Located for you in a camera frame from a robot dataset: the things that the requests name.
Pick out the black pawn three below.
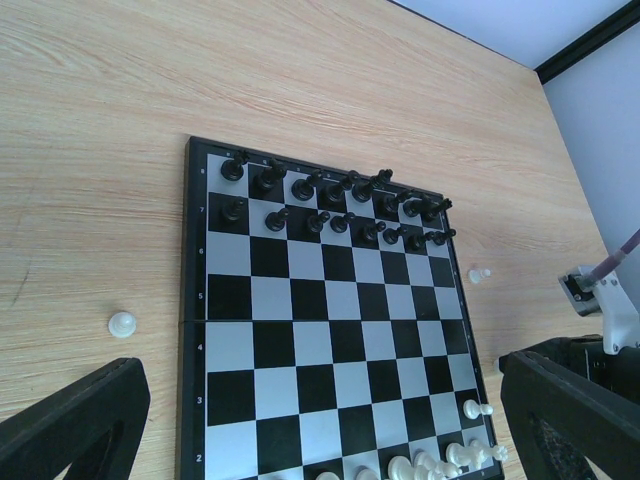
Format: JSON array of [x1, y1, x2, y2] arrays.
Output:
[[330, 212, 356, 234]]

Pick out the black pawn five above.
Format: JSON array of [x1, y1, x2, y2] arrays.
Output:
[[405, 232, 433, 252]]

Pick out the black pawn two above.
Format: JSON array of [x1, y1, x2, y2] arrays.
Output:
[[306, 211, 331, 234]]

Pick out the black pawn eight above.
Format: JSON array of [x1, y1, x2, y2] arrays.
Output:
[[359, 221, 386, 244]]

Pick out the black pawn one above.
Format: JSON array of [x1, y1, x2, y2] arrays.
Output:
[[265, 208, 289, 232]]

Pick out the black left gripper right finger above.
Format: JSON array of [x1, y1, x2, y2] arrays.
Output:
[[501, 350, 639, 479]]

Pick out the black and silver chessboard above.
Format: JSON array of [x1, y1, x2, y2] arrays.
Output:
[[176, 137, 497, 479]]

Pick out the black pawn six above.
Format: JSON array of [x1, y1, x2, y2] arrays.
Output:
[[431, 229, 457, 246]]

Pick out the white king piece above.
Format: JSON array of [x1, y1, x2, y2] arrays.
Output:
[[355, 468, 379, 480]]

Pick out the black king e8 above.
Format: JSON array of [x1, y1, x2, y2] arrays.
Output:
[[351, 169, 393, 203]]

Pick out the white chess piece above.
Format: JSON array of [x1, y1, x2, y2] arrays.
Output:
[[463, 399, 494, 420]]

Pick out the white rook h1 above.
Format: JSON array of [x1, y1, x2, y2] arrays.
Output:
[[446, 440, 508, 469]]

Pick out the white queen piece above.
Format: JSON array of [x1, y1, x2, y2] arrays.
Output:
[[315, 471, 340, 480]]

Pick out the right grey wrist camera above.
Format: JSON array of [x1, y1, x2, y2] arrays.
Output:
[[558, 265, 617, 318]]

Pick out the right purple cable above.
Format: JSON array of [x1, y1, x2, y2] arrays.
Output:
[[584, 227, 640, 289]]

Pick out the black rook h8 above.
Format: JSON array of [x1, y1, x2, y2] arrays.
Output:
[[421, 198, 453, 222]]

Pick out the black rook a8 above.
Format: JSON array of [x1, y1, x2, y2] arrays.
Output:
[[220, 150, 249, 182]]

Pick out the black knight b8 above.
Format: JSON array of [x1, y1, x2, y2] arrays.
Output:
[[251, 158, 287, 197]]

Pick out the black queen d8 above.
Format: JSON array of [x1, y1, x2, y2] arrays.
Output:
[[318, 170, 360, 209]]

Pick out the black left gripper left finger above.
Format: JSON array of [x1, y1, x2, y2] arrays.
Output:
[[1, 358, 150, 479]]

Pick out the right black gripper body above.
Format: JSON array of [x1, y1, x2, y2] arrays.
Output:
[[529, 279, 640, 401]]

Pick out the black pawn four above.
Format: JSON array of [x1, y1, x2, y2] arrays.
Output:
[[383, 226, 406, 245]]

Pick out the black knight g8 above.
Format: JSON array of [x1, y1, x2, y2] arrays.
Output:
[[402, 194, 433, 218]]

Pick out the black bishop c8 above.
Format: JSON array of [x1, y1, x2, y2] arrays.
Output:
[[291, 169, 323, 201]]

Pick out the black bishop f8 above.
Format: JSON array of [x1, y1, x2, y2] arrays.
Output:
[[377, 189, 414, 215]]

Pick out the black pawn seven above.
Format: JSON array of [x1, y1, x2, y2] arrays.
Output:
[[220, 196, 246, 225]]

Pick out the white knight g1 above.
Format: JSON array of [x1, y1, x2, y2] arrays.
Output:
[[413, 450, 462, 480]]

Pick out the white pawn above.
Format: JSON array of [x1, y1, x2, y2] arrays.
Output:
[[468, 268, 492, 284], [108, 311, 137, 338]]

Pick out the black enclosure frame post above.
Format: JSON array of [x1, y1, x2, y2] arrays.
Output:
[[535, 0, 640, 85]]

